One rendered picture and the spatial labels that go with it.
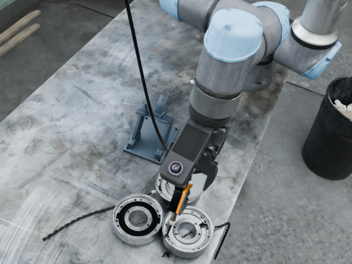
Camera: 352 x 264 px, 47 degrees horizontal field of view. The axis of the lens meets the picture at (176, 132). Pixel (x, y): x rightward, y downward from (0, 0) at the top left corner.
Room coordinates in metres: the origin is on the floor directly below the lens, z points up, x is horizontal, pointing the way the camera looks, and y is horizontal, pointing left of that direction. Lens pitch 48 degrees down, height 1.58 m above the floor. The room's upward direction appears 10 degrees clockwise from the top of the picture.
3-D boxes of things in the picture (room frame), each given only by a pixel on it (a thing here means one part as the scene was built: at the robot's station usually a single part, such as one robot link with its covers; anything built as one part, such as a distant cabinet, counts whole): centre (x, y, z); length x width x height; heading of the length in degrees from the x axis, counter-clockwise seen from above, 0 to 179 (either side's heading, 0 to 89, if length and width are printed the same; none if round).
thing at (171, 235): (0.41, -0.06, 0.82); 0.08 x 0.08 x 0.02
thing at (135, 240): (0.42, 0.05, 0.82); 0.10 x 0.10 x 0.04
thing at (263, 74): (0.98, -0.18, 0.85); 0.15 x 0.15 x 0.10
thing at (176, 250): (0.41, -0.06, 0.82); 0.10 x 0.10 x 0.04
